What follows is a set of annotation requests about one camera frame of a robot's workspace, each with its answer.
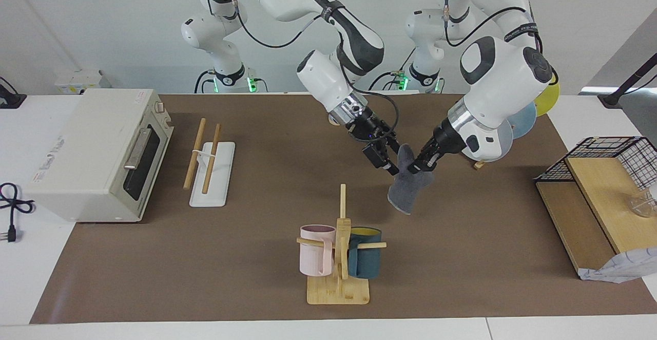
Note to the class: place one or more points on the brown table mat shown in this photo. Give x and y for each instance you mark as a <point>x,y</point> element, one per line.
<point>256,258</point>

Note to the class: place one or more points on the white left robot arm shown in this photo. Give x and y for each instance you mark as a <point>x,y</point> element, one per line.
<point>503,73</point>

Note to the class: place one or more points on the purple and grey towel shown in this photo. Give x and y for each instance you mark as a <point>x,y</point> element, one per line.
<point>405,196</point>

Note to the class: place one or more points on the wooden mug tree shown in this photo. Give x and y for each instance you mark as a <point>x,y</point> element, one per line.
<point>339,291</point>

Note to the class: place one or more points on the light blue plate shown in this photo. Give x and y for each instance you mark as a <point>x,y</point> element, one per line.
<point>526,116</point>

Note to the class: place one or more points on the yellow plate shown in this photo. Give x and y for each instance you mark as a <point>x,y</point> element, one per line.
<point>549,98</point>

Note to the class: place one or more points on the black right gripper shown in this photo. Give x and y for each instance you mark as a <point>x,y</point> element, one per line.
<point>369,127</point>

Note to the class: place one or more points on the pink mug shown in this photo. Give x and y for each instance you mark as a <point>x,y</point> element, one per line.
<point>313,258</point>

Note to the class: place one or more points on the black stand with pole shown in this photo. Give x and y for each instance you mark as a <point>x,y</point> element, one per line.
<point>613,98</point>

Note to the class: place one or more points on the white towel rack wooden bars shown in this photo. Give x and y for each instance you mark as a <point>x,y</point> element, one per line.
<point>215,175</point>

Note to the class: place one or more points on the wooden plate rack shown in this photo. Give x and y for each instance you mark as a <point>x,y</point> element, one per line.
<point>480,164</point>

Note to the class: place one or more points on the clear glass flask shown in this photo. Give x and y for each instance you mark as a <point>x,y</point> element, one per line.
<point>644,205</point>

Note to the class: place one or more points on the patterned white cloth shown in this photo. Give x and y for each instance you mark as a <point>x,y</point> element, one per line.
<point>626,268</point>

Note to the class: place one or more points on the wooden shelf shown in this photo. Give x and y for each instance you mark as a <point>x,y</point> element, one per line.
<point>595,191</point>

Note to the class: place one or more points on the pale grey plate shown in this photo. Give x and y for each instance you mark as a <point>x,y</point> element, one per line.
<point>505,134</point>

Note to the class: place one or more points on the black table clamp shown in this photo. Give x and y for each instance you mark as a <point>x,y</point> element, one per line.
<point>10,99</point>

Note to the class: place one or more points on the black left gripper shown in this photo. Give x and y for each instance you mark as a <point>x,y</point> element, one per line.
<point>440,145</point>

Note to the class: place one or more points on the dark teal mug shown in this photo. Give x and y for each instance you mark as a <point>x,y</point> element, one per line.
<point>367,263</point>

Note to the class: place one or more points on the white toaster oven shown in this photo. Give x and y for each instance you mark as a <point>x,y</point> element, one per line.
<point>87,160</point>

